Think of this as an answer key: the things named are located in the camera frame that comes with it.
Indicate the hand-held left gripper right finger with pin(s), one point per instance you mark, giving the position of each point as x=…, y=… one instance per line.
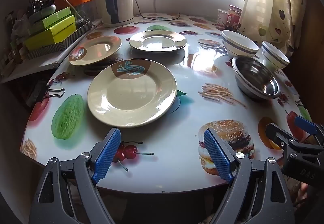
x=217, y=155

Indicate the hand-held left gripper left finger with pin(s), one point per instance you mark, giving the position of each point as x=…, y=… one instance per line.
x=106, y=155

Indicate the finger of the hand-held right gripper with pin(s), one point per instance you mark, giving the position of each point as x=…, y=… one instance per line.
x=276, y=135
x=305, y=122

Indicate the stainless steel bowl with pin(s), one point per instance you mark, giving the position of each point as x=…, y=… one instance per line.
x=255, y=79

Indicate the small white striped bowl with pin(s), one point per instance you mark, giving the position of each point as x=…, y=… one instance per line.
x=276, y=57

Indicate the large white striped bowl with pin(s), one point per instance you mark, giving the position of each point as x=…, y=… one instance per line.
x=238, y=44

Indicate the plain beige plate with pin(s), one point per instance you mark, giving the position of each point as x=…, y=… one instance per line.
x=157, y=41

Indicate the black binder clip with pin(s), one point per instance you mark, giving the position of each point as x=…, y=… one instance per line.
x=38, y=93

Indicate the white side shelf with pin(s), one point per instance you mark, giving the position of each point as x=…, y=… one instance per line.
x=38, y=64

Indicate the zigzag patterned tray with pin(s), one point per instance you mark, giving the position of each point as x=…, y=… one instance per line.
x=50, y=50

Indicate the red label glass jar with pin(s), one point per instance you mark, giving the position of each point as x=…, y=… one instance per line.
x=234, y=17

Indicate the white plastic tub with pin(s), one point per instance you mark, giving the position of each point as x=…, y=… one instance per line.
x=222, y=17

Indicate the bright lime green box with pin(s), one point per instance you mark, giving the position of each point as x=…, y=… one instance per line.
x=50, y=36

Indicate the small glass jar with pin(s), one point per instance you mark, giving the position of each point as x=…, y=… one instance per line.
x=81, y=22

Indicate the olive green box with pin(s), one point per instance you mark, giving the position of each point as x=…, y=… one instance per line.
x=59, y=22

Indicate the pale wooden lattice rack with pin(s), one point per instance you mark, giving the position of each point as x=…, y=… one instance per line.
x=10, y=44

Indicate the cream electric kettle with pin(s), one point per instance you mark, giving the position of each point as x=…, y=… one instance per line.
x=124, y=3

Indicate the grey green dish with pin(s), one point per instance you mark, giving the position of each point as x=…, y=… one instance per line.
x=41, y=12

